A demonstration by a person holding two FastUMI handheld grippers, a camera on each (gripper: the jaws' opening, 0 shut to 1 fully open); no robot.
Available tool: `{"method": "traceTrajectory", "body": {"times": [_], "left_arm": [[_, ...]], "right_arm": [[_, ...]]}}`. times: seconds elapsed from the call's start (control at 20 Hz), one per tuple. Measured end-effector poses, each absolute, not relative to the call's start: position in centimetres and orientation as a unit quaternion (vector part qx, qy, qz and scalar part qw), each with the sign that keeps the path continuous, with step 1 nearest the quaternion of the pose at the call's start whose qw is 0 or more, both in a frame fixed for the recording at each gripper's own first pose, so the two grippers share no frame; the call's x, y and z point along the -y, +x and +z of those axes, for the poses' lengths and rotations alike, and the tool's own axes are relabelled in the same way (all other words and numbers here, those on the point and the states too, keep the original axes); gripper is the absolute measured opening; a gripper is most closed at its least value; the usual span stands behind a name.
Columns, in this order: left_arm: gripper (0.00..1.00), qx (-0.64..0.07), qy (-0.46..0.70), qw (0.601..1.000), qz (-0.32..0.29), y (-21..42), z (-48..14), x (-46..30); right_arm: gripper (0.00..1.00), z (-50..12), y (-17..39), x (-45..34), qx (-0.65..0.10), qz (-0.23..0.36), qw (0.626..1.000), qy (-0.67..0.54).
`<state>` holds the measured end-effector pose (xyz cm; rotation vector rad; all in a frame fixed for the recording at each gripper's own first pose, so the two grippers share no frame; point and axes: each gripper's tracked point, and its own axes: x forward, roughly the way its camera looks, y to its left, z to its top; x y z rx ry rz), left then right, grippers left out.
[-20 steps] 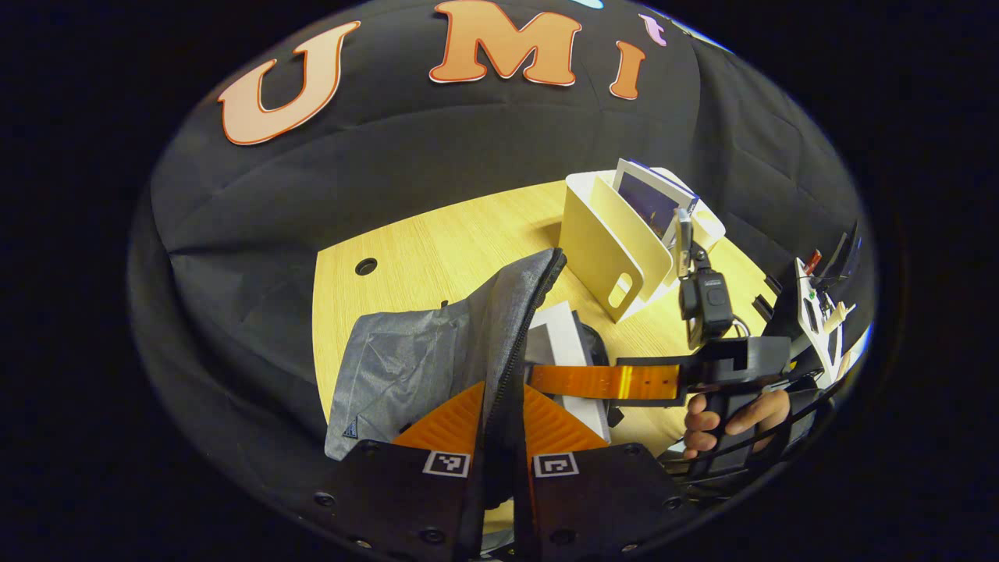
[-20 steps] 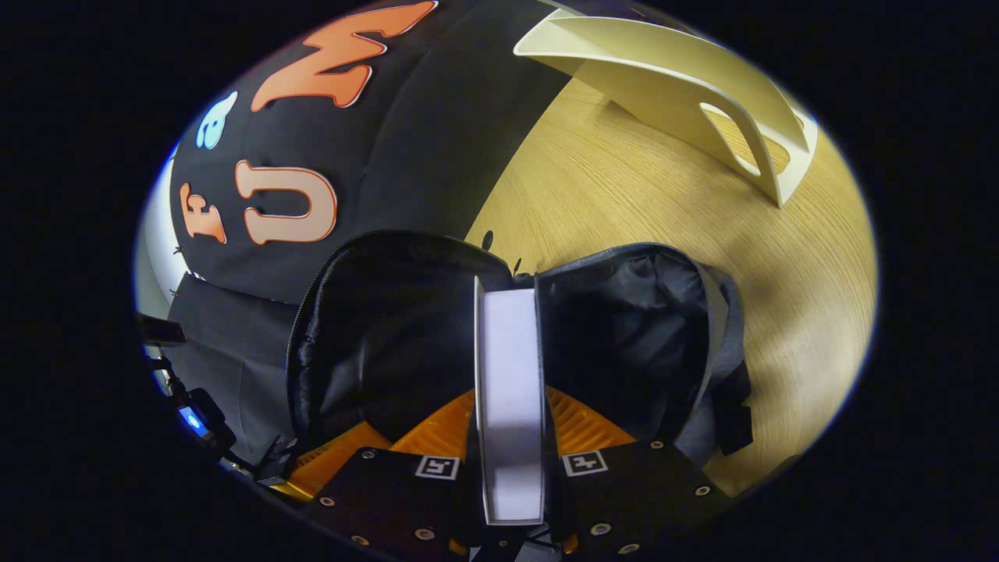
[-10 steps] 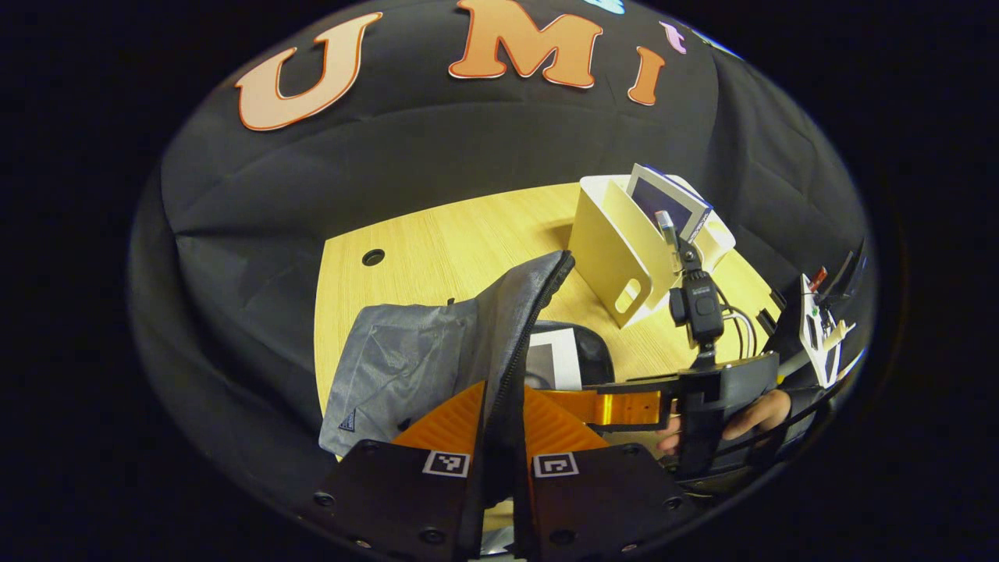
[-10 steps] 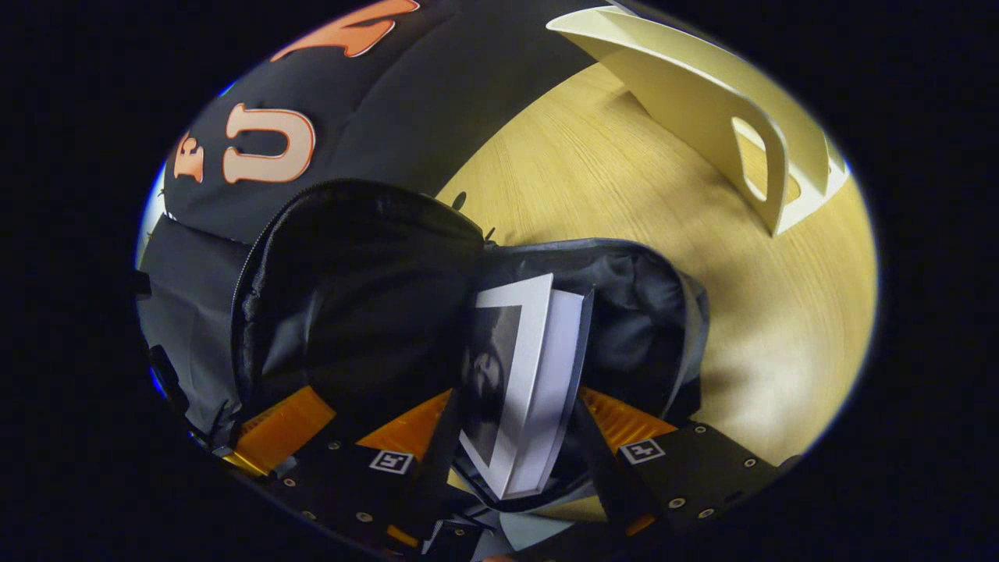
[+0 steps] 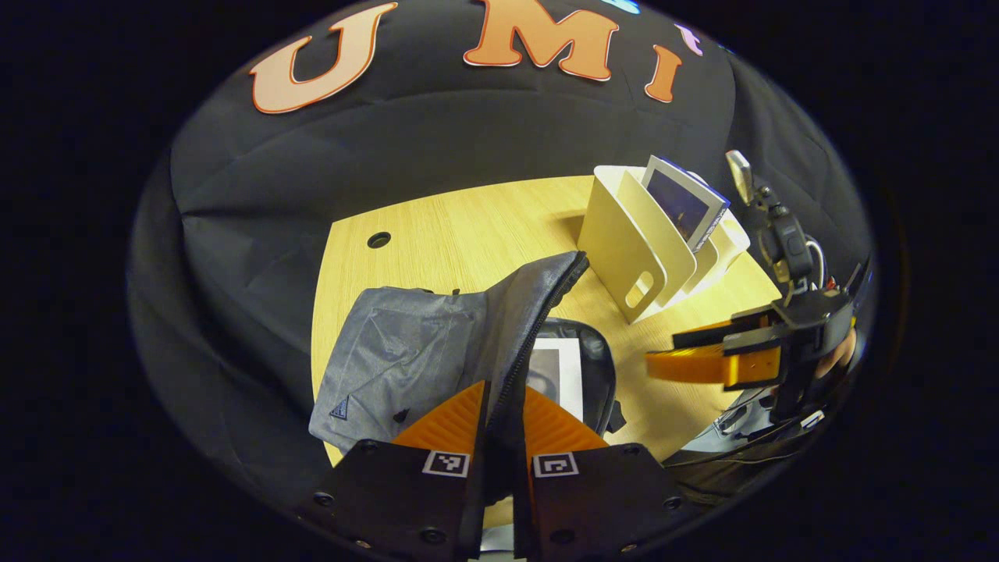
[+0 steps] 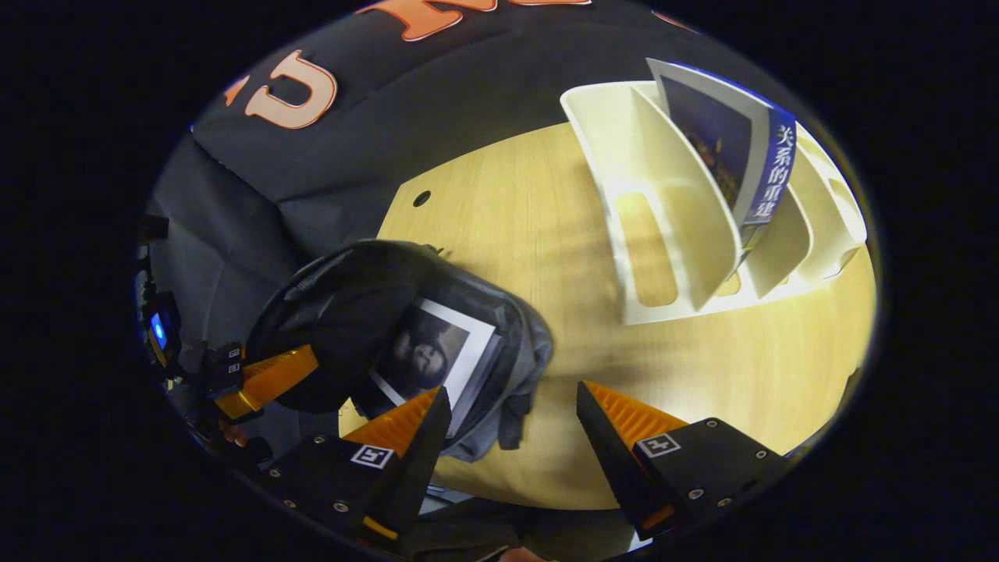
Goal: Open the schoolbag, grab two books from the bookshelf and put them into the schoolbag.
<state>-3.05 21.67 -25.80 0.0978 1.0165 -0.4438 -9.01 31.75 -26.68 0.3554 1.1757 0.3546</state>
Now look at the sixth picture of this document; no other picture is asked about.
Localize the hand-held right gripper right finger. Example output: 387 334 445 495
576 380 789 541

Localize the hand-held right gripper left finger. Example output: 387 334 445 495
258 386 453 543

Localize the grey schoolbag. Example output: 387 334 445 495
246 238 555 463

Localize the portrait cover book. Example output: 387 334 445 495
367 297 500 438

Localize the white bookshelf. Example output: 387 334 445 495
560 78 869 327

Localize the blue cover book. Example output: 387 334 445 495
646 57 797 251

